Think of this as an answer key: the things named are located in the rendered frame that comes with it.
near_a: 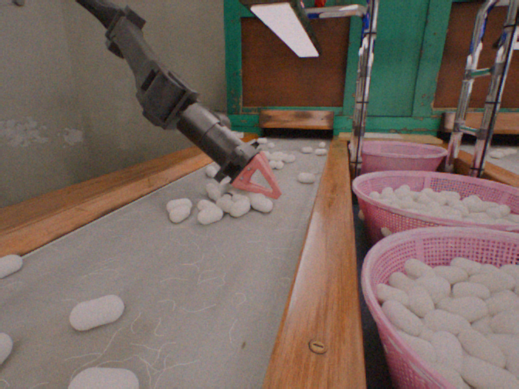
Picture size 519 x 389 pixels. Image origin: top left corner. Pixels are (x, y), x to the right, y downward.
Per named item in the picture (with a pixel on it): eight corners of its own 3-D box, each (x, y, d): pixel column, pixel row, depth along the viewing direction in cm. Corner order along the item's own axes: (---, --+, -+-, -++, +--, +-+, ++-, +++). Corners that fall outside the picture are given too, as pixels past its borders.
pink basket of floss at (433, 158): (398, 197, 72) (404, 159, 69) (327, 173, 95) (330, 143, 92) (461, 183, 84) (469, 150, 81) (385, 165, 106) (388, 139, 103)
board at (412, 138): (338, 140, 104) (338, 136, 103) (339, 135, 117) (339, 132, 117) (442, 143, 95) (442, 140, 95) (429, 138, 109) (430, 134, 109)
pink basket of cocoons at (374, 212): (398, 301, 35) (410, 229, 32) (327, 216, 60) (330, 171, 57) (591, 287, 38) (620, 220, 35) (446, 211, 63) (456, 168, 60)
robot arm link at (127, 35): (100, 38, 72) (122, -1, 70) (121, 52, 77) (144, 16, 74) (137, 122, 46) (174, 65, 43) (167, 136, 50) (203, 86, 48)
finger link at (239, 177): (296, 174, 52) (257, 140, 52) (290, 186, 45) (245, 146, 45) (273, 201, 54) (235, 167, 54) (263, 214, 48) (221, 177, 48)
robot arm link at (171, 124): (137, 110, 48) (165, 67, 46) (169, 115, 59) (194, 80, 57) (191, 158, 48) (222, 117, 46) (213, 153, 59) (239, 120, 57)
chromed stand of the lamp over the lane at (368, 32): (278, 197, 72) (283, -16, 58) (291, 177, 90) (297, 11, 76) (358, 204, 67) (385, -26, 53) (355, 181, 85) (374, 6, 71)
